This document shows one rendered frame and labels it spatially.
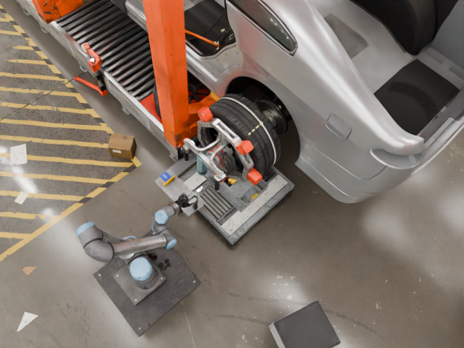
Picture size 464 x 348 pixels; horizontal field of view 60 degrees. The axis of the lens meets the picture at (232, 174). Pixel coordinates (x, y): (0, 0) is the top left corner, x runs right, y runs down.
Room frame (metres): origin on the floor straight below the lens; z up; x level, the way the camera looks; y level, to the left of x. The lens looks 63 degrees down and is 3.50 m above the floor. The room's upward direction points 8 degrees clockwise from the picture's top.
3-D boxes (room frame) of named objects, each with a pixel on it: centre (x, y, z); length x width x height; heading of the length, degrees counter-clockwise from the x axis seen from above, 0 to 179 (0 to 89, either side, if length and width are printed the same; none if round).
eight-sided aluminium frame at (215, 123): (1.56, 0.08, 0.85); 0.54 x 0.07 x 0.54; 52
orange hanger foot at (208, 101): (2.06, 0.30, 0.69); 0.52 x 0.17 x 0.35; 142
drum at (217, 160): (1.50, 0.13, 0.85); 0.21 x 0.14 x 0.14; 142
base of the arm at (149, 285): (0.64, 0.54, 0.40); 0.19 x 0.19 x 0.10
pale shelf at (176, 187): (1.34, 0.41, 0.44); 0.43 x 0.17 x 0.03; 52
